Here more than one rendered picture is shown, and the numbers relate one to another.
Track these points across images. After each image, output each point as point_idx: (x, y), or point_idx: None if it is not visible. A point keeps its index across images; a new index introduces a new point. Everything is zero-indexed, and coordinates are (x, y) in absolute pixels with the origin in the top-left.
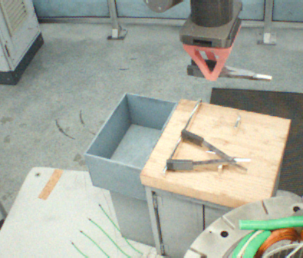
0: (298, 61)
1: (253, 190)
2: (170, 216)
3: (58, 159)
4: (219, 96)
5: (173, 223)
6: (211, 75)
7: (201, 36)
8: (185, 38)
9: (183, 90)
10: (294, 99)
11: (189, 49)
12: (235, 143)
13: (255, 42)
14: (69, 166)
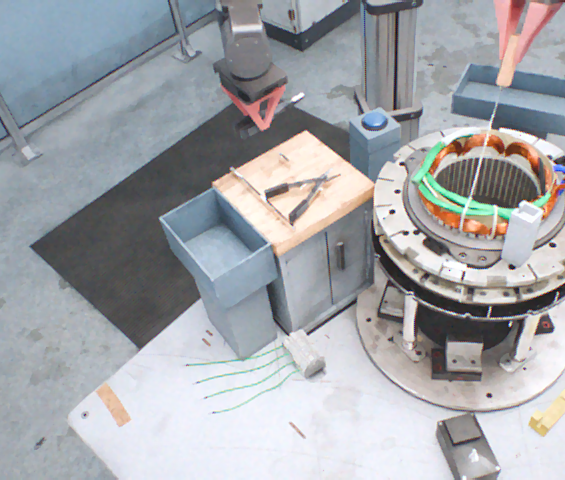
0: (86, 151)
1: (355, 185)
2: (299, 273)
3: None
4: (48, 247)
5: (303, 279)
6: (266, 123)
7: (269, 84)
8: (257, 94)
9: (0, 275)
10: (127, 188)
11: (254, 106)
12: (299, 172)
13: (19, 166)
14: None
